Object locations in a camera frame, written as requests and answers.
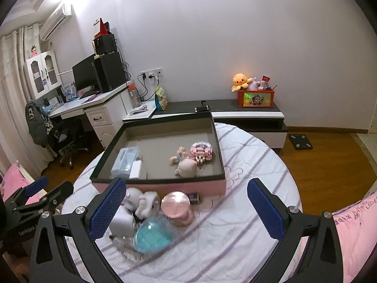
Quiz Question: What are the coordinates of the yellow blue snack bag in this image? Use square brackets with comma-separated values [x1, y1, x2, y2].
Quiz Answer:
[155, 84, 169, 111]

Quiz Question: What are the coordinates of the black computer tower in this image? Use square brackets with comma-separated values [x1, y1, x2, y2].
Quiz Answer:
[93, 52, 127, 93]

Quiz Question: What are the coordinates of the white wall power strip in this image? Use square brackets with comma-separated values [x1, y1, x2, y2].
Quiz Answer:
[141, 68, 164, 79]

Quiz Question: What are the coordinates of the pink and black storage box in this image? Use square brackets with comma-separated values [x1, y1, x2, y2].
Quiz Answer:
[90, 112, 226, 197]

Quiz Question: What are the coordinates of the pink pig doll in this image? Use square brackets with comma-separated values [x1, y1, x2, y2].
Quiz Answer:
[169, 146, 197, 178]

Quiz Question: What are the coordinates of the orange capped water bottle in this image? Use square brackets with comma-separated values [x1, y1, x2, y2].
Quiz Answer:
[128, 83, 141, 108]

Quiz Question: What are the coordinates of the clear floss pick box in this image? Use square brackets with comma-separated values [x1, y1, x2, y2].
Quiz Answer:
[111, 146, 139, 179]

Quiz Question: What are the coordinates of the low black white cabinet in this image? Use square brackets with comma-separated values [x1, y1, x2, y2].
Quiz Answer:
[123, 100, 287, 153]

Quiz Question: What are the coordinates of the white astronaut figurine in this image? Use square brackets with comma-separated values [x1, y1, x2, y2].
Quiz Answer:
[123, 187, 160, 220]

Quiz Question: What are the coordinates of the clear teal heart container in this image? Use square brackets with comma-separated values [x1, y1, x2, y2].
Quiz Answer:
[134, 214, 178, 254]

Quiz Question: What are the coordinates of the orange octopus plush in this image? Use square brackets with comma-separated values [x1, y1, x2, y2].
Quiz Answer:
[231, 73, 253, 93]

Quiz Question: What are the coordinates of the clear small glass bottle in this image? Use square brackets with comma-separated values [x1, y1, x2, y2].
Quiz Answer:
[109, 235, 142, 262]

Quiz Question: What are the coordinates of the white air conditioner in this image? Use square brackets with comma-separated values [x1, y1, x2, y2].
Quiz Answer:
[40, 3, 72, 41]

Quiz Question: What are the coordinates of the white glass-door cabinet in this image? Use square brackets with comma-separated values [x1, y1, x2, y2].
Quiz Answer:
[24, 50, 62, 100]

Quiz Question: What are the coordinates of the black bathroom scale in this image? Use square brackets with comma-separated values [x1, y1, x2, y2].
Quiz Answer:
[288, 133, 313, 150]

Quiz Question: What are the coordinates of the rose gold lidded jar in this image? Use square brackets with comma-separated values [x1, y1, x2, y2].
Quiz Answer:
[160, 192, 194, 227]

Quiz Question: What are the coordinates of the white striped quilt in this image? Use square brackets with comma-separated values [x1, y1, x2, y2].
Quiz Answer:
[61, 122, 304, 283]

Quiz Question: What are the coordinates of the black computer monitor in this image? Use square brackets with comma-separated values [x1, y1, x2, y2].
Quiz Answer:
[72, 54, 97, 91]

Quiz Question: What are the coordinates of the white night light plug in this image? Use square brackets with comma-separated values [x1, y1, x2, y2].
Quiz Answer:
[109, 205, 137, 238]

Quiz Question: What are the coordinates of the pink bedsheet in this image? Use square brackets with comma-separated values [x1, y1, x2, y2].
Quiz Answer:
[1, 161, 34, 201]

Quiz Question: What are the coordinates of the white computer desk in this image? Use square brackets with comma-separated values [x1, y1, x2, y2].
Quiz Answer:
[49, 83, 132, 148]

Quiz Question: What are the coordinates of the orange toy storage box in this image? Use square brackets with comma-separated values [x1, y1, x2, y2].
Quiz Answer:
[237, 90, 275, 108]

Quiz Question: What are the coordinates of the black speaker with red items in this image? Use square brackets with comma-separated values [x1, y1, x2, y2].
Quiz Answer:
[92, 19, 117, 56]

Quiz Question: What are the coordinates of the pink blanket with writing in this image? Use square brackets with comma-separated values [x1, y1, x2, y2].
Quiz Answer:
[282, 190, 377, 283]

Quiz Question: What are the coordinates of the pink block crab figure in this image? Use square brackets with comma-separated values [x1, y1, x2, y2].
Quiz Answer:
[189, 141, 213, 166]

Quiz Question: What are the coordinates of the black office chair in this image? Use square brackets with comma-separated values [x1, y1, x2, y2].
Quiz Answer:
[25, 101, 89, 170]

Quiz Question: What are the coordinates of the white power adapter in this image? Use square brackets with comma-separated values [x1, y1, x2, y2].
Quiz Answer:
[128, 160, 144, 179]

